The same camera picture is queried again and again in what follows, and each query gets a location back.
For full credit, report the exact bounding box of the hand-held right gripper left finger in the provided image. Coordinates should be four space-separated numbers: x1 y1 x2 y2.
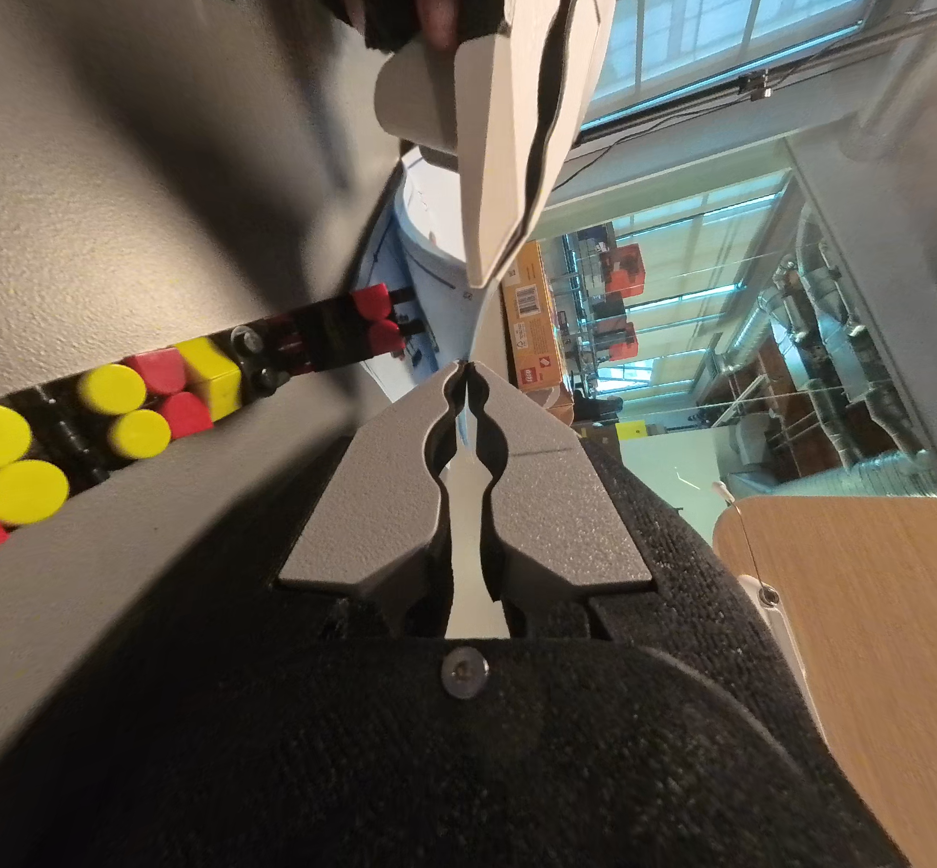
277 360 469 638

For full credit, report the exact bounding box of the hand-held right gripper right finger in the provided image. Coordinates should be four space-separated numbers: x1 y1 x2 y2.
467 361 654 638

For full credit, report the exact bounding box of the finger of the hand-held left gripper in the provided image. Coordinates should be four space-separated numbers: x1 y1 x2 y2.
504 0 639 274
454 0 581 290

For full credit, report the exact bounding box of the instruction booklet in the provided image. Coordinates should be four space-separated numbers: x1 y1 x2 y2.
359 146 513 638

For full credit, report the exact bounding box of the orange cardboard lego box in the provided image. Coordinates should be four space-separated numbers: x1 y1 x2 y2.
500 240 577 427

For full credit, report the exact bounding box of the long red yellow lego assembly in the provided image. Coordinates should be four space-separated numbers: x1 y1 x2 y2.
0 282 427 548

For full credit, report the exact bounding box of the person's left hand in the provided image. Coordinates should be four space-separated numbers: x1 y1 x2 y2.
413 0 462 51

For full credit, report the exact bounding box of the black tripod pole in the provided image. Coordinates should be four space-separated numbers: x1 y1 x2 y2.
577 7 937 145

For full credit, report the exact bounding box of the wooden desk lamp white base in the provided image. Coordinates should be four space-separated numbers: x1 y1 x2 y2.
712 480 937 868

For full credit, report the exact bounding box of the black cable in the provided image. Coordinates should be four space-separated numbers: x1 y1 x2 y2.
562 41 879 160

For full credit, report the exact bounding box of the metal wire shelving rack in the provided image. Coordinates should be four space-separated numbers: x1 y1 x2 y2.
555 224 649 402

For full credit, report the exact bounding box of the silver ventilation duct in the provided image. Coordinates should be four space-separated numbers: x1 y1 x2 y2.
701 207 937 497

